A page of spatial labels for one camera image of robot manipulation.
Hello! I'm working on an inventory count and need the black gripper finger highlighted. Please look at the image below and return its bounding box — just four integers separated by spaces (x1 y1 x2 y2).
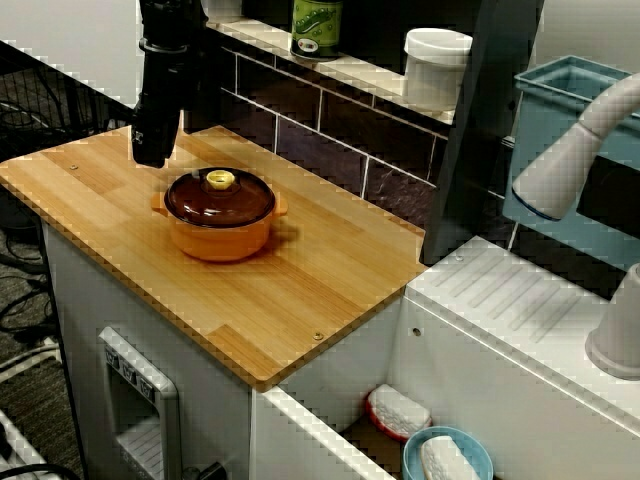
130 121 180 170

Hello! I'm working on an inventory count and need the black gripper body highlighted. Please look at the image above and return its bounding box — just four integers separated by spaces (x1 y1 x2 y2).
132 44 201 126

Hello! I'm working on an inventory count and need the brown glass lid yellow knob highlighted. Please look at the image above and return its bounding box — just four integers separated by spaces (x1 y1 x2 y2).
163 167 277 229

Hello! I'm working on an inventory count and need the orange toy pot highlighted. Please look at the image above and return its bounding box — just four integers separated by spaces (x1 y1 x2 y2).
149 192 290 264

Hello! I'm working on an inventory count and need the green labelled can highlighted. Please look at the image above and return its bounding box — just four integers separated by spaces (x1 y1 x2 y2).
290 0 345 62

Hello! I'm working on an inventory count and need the white kitchen cabinet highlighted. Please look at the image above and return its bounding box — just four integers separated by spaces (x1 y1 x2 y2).
39 219 254 480

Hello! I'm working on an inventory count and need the dark tiled shelf unit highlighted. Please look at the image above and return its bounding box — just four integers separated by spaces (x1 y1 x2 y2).
180 0 546 266

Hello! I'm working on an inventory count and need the white plastic container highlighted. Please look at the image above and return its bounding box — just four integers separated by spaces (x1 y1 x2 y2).
403 28 474 112

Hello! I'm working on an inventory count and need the red dish with sponge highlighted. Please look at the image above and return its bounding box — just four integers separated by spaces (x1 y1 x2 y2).
364 383 434 444

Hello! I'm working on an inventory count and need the light blue plastic bin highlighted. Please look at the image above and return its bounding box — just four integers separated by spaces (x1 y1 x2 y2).
502 54 640 274

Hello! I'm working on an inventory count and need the grey toy faucet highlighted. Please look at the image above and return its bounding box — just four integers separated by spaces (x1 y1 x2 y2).
510 72 640 381

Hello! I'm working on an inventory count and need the white textured sponge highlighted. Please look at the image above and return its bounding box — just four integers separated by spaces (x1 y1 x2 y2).
418 434 481 480

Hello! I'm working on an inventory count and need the light blue bowl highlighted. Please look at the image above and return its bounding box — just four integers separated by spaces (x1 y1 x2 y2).
402 424 496 480

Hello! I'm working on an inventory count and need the black floor cable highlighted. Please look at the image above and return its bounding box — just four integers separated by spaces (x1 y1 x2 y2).
0 462 67 480
0 252 46 275

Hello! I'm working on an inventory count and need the aluminium frame rail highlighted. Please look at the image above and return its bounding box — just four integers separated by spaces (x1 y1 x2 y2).
0 409 49 480

